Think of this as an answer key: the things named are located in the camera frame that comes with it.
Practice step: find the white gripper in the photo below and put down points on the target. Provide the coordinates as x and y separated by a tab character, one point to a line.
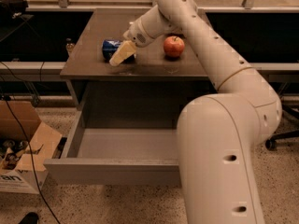
135	34

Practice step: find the blue pepsi can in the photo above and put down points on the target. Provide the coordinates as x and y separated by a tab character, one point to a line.
109	46

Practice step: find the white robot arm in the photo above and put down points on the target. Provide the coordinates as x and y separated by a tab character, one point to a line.
216	133

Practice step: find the open grey top drawer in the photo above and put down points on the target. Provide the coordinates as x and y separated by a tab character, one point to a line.
124	133

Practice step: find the grey cabinet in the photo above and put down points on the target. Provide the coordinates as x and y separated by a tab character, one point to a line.
150	81

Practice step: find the red apple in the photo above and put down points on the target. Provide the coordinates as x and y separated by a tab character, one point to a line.
173	46

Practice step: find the small bottle behind cabinet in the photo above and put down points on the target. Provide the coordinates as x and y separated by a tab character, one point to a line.
69	45

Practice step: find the black object top left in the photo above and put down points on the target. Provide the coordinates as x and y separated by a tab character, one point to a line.
8	8

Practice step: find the cardboard box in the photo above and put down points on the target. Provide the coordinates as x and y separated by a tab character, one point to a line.
26	142

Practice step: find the black office chair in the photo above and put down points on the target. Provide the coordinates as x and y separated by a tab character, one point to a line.
289	125

